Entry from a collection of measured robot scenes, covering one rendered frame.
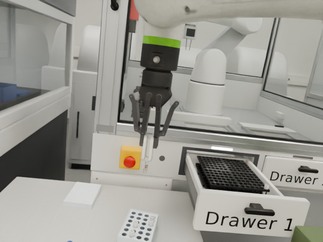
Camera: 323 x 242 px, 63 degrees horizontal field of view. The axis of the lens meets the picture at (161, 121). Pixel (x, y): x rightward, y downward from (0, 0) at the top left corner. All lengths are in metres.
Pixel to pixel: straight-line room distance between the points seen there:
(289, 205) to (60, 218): 0.62
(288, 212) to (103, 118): 0.63
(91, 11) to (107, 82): 3.32
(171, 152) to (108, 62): 0.38
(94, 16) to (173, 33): 3.59
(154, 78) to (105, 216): 0.44
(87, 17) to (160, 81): 3.61
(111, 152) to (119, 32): 0.41
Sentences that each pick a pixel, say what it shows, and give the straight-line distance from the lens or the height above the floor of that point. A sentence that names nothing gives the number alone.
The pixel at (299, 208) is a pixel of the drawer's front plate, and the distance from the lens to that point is 0.80.
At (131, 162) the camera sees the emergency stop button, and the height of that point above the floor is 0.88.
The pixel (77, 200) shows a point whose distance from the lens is 0.88.
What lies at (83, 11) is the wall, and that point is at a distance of 4.21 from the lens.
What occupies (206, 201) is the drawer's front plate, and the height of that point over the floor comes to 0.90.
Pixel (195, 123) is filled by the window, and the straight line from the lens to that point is 0.97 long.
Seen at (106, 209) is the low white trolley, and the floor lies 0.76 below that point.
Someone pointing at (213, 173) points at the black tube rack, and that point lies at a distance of 0.87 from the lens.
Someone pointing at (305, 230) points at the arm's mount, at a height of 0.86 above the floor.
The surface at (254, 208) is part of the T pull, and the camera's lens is 0.71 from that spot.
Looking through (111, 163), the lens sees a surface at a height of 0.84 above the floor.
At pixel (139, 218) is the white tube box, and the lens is 0.79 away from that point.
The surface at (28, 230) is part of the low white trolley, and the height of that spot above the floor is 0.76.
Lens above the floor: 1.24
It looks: 14 degrees down
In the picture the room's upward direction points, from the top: 8 degrees clockwise
